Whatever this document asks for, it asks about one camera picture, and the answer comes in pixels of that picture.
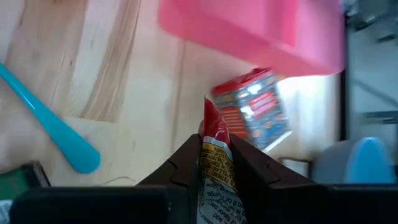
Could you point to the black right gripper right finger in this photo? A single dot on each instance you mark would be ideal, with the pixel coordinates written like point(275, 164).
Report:
point(273, 189)

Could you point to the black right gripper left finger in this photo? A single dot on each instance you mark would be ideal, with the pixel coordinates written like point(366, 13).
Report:
point(183, 168)

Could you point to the red yellow flavour packet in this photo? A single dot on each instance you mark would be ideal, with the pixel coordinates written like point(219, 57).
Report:
point(217, 161)

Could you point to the smoked paprika patterned tin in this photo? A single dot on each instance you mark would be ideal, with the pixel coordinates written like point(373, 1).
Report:
point(258, 109)

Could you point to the glass herb jar green label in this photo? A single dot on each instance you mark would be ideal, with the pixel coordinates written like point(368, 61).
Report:
point(12, 183)

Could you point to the grey-blue bowl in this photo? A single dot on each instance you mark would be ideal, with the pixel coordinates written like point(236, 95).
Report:
point(370, 161)

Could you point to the pink plastic bin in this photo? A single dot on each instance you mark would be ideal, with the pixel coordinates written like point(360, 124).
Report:
point(248, 28)

